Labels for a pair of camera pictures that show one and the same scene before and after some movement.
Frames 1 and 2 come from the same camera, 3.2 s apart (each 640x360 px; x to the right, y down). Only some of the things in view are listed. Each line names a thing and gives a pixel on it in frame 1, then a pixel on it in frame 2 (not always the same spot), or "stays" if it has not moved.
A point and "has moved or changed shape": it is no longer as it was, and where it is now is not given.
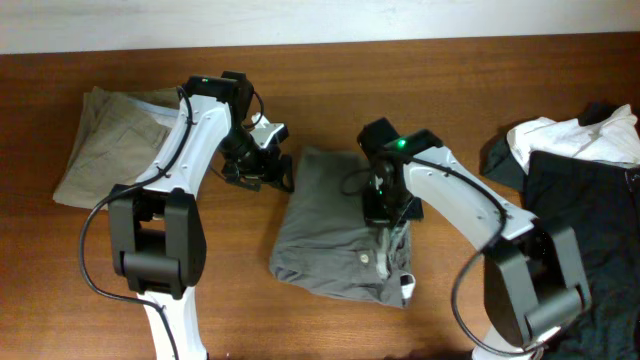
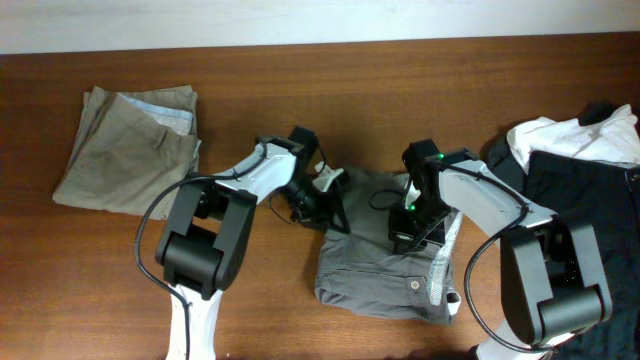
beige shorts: [122, 135] stays
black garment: [601, 200] stays
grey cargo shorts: [323, 242] has moved or changed shape
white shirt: [612, 138] stays
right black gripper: [373, 212] → [405, 240]
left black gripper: [262, 171] → [325, 216]
